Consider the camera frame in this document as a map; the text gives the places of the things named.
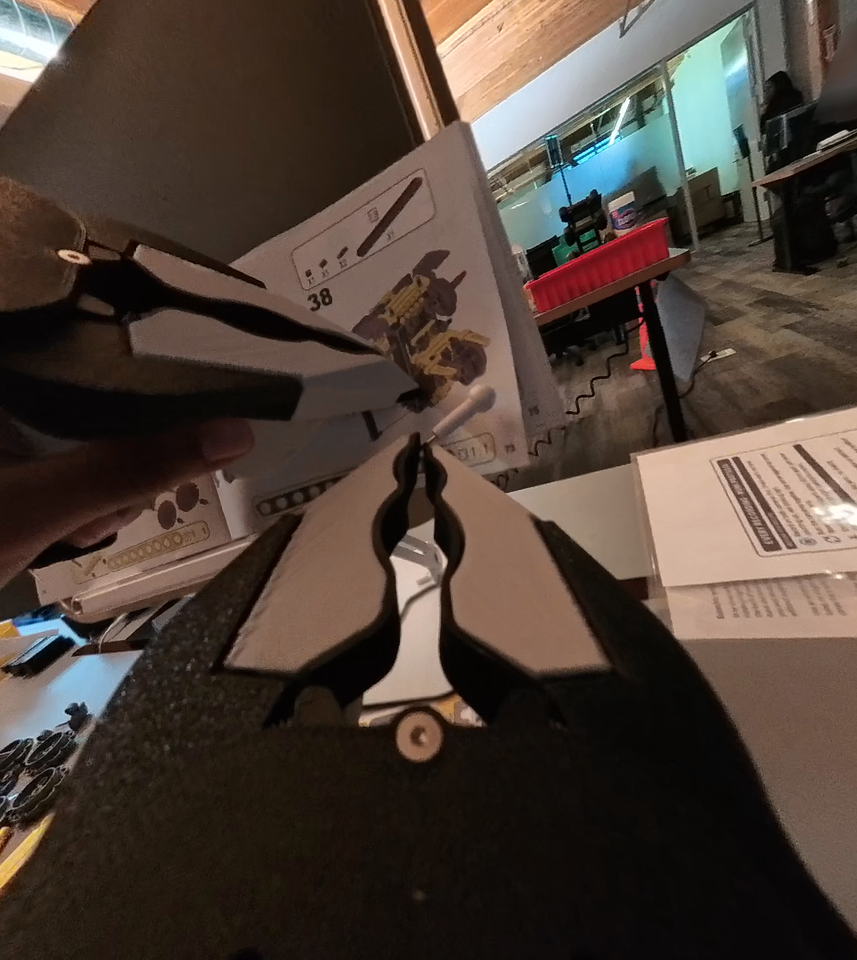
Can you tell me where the black battery pack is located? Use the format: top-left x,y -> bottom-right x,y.
1,633 -> 79,676

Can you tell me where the red plastic bin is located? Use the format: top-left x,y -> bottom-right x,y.
524,219 -> 671,312

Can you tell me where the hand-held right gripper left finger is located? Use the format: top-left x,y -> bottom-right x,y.
222,432 -> 425,710

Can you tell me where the orange traffic cone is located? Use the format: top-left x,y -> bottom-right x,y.
627,300 -> 658,374

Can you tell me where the cardboard box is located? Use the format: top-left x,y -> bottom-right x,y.
687,168 -> 745,234

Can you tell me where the instruction booklet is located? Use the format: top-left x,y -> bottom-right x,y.
31,120 -> 572,609

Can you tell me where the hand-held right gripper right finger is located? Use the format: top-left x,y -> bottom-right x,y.
425,442 -> 615,727

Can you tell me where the white metal book stand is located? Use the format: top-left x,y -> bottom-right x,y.
61,382 -> 505,710

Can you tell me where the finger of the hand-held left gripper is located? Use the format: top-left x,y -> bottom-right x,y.
124,243 -> 379,355
127,306 -> 420,423

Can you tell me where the wooden-top desk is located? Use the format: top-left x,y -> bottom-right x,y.
751,123 -> 857,249

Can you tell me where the white leaning board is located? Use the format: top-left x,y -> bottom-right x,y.
653,277 -> 709,391

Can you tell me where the person's left hand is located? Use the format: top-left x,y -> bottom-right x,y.
0,416 -> 256,618

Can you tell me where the printed sheet in clear holder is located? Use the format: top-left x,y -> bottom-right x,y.
629,396 -> 857,640

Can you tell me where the pile of loose brick parts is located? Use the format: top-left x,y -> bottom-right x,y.
0,701 -> 94,905

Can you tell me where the wooden-top table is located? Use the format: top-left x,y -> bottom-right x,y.
533,247 -> 694,444

